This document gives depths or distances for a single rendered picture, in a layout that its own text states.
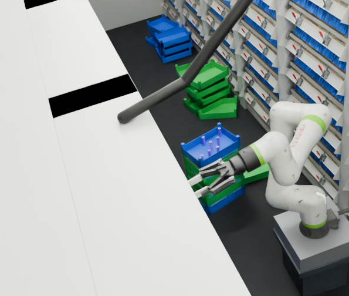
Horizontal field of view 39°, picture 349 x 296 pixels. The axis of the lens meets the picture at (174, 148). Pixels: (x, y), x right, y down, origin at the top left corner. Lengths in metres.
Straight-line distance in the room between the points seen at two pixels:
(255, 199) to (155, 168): 2.39
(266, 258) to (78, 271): 2.25
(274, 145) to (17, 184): 1.15
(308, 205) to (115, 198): 1.62
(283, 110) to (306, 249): 0.68
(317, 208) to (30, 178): 1.67
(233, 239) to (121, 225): 2.27
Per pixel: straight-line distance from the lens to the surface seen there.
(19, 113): 1.20
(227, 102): 4.13
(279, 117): 2.35
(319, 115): 2.27
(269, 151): 1.91
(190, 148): 3.09
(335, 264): 2.63
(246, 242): 3.05
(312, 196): 2.41
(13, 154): 1.07
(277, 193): 2.46
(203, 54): 1.02
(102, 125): 1.06
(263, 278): 2.89
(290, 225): 2.63
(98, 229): 0.84
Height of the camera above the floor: 2.34
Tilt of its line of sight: 38 degrees down
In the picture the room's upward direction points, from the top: 12 degrees counter-clockwise
